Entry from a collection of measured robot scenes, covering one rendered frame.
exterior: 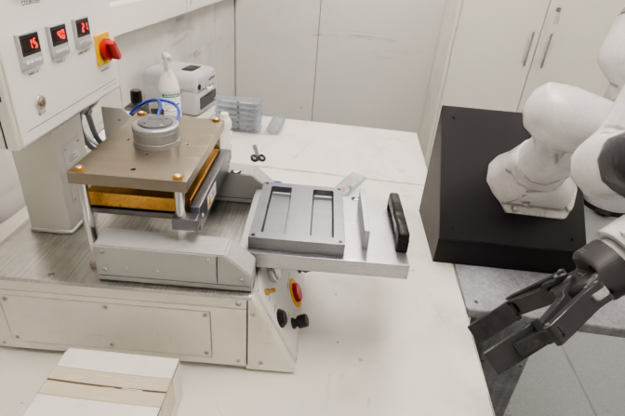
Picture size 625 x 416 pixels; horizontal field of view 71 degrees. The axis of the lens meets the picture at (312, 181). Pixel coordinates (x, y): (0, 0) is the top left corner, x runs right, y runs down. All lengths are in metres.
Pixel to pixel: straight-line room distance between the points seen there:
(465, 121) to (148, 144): 0.81
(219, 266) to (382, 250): 0.28
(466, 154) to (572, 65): 1.96
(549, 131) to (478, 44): 2.04
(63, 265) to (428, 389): 0.67
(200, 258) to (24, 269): 0.30
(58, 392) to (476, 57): 2.64
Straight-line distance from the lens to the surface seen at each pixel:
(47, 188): 0.90
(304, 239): 0.75
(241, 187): 0.96
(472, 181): 1.20
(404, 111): 3.39
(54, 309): 0.89
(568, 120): 0.89
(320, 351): 0.91
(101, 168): 0.75
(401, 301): 1.04
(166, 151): 0.79
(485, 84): 2.98
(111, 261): 0.78
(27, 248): 0.93
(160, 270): 0.76
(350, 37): 3.25
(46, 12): 0.79
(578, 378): 2.20
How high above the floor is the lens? 1.43
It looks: 28 degrees down
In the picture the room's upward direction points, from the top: 5 degrees clockwise
